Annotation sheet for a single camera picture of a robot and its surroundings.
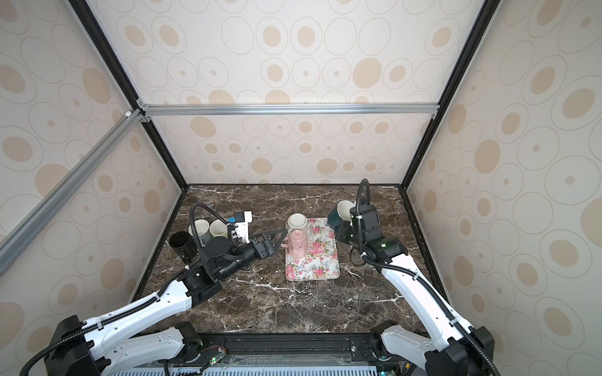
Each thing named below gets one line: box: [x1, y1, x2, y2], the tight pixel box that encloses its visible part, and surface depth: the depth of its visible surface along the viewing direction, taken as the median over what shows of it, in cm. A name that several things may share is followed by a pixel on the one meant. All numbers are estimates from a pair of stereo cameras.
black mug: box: [168, 230, 198, 264], surface depth 92 cm
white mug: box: [285, 213, 309, 235], surface depth 99 cm
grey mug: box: [188, 218, 212, 247], surface depth 94 cm
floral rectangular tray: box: [285, 217, 341, 282], surface depth 96 cm
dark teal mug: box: [326, 199, 356, 228], surface depth 78 cm
